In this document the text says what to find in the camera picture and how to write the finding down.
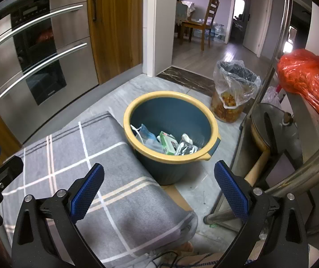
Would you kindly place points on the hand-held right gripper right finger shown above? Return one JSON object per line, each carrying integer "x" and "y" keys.
{"x": 230, "y": 192}

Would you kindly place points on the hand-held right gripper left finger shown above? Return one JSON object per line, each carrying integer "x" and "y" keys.
{"x": 88, "y": 192}

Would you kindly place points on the silver foil blister pack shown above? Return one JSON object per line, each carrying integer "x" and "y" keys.
{"x": 186, "y": 148}

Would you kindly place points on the white wrapper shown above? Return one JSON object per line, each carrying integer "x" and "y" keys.
{"x": 186, "y": 137}

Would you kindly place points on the green white carton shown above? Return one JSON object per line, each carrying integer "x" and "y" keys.
{"x": 168, "y": 142}

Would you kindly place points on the light blue face mask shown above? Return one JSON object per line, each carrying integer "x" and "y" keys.
{"x": 148, "y": 136}

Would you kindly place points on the teal bucket yellow rim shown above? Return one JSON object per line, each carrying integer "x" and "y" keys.
{"x": 170, "y": 109}

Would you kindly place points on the grey plaid cloth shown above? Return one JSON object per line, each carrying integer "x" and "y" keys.
{"x": 120, "y": 201}

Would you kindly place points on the cardboard box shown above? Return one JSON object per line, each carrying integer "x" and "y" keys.
{"x": 177, "y": 198}

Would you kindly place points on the blue striped fabric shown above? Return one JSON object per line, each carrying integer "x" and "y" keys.
{"x": 201, "y": 261}

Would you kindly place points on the pan with glass lid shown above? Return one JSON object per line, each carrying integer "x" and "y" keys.
{"x": 271, "y": 122}

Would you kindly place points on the clear bag lined waste bin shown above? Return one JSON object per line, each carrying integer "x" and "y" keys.
{"x": 232, "y": 103}

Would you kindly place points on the white plastic bag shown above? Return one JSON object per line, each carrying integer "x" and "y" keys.
{"x": 271, "y": 96}

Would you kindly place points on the orange plastic bag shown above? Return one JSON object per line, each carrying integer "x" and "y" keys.
{"x": 307, "y": 72}

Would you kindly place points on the stainless steel built-in oven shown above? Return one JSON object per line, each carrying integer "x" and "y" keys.
{"x": 70, "y": 25}

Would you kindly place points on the clear water bottles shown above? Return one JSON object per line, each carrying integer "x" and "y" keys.
{"x": 219, "y": 32}

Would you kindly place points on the narrow wooden cabinet door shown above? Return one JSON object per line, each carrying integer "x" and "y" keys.
{"x": 117, "y": 33}

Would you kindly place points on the white door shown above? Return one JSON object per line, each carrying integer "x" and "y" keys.
{"x": 255, "y": 22}

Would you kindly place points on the stainless steel rack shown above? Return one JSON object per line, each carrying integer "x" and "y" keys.
{"x": 285, "y": 19}

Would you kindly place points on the wooden chair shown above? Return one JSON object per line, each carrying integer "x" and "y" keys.
{"x": 212, "y": 8}

